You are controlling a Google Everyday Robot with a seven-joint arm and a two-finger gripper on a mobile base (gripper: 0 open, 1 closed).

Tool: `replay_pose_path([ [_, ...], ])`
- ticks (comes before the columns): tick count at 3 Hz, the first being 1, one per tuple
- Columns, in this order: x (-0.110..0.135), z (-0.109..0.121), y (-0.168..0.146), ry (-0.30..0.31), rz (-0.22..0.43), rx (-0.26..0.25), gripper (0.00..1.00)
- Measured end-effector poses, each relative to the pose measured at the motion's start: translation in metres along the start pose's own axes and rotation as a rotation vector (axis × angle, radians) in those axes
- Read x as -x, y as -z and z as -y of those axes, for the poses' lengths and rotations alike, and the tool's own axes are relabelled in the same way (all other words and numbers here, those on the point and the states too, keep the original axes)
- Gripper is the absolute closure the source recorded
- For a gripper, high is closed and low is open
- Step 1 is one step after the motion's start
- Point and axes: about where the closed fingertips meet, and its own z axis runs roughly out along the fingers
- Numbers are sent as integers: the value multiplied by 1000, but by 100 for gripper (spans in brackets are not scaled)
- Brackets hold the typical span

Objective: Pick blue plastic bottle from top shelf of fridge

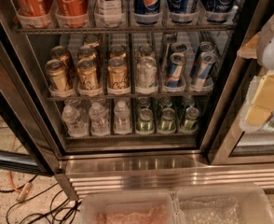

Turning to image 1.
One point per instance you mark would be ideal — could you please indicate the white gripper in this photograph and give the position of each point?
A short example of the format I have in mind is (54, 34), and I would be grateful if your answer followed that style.
(273, 48)

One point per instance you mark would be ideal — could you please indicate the blue pepsi bottle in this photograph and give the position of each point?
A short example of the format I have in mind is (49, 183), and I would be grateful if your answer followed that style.
(182, 11)
(217, 9)
(146, 12)

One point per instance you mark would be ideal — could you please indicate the right water bottle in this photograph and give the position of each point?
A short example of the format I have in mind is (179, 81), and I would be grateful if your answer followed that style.
(122, 118)

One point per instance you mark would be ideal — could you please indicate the water bottle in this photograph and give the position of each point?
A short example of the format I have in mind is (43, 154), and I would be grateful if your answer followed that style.
(122, 118)
(76, 126)
(99, 119)

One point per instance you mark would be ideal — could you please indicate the stainless steel fridge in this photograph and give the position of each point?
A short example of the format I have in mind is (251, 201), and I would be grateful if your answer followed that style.
(216, 152)

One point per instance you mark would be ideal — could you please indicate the middle water bottle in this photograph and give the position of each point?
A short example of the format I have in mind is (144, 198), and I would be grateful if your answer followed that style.
(99, 119)

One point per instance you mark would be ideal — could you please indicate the white label tea bottle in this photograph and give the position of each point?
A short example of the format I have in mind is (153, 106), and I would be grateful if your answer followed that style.
(109, 12)

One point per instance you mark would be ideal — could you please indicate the left water bottle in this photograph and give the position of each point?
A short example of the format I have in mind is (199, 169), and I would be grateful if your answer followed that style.
(76, 126)

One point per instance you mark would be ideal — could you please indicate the open fridge glass door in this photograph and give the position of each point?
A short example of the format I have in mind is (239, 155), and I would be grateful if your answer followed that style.
(22, 104)

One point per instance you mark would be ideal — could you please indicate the right Red Bull can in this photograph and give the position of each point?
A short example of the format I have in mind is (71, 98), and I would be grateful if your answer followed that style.
(202, 68)

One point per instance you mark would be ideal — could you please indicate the red bull can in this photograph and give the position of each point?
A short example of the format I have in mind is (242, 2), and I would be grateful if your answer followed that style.
(175, 70)
(202, 68)

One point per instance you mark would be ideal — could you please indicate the right green can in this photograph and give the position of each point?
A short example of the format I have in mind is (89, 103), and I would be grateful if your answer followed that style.
(189, 119)

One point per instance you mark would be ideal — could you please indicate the green can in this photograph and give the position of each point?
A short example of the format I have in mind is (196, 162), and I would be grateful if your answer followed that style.
(189, 119)
(167, 120)
(145, 121)

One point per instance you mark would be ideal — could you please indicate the left Red Bull can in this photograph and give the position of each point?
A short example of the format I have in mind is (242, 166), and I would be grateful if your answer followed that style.
(175, 70)

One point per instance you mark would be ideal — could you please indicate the middle green can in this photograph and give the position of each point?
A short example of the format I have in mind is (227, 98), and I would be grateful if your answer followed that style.
(167, 120)

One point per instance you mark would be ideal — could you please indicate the right clear plastic bin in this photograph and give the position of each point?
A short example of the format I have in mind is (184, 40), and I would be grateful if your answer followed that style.
(223, 204)

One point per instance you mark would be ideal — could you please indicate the clear plastic bin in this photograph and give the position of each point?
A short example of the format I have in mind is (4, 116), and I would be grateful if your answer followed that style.
(223, 204)
(129, 207)

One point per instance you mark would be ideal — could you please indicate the left green can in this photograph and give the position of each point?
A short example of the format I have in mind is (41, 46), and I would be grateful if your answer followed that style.
(145, 121)

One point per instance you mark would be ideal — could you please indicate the silver white can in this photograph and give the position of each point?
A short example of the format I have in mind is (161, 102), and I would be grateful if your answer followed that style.
(147, 73)

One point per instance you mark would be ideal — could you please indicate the gold can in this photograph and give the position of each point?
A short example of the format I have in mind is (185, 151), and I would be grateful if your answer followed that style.
(118, 51)
(87, 51)
(64, 55)
(58, 75)
(88, 74)
(118, 73)

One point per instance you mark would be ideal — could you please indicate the left clear plastic bin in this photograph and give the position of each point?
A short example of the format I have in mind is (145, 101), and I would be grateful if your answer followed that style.
(129, 207)

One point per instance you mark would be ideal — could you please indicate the rear left gold can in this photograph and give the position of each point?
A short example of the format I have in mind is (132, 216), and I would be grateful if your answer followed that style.
(64, 55)

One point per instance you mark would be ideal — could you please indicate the front left gold can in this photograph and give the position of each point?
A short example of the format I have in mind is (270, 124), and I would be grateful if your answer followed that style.
(58, 75)

